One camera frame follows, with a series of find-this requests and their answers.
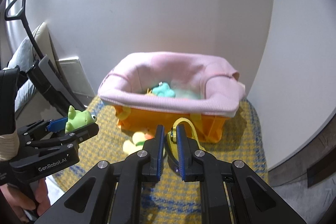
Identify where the green dinosaur toy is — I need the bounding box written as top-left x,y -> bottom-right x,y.
65,106 -> 97,133

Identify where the yellow plush duck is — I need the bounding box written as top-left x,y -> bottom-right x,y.
122,131 -> 154,155

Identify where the yellow toy with strap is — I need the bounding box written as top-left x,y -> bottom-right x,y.
165,118 -> 205,180

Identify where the person's left hand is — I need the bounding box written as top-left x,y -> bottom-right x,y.
1,178 -> 51,223

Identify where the orange plastic basket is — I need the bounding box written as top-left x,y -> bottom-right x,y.
114,105 -> 229,143

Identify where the yellow blue woven mat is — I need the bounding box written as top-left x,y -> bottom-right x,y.
53,97 -> 268,223

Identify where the teal plush flower toy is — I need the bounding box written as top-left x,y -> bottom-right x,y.
151,82 -> 175,98

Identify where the pink knitted cloth liner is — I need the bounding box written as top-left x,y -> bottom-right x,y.
98,52 -> 245,117

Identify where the beige cushion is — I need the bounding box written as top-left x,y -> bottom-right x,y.
33,22 -> 56,68

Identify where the black stroller frame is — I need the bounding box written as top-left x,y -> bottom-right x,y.
5,0 -> 85,116

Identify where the white wall vent panel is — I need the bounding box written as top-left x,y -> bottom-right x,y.
56,56 -> 96,107

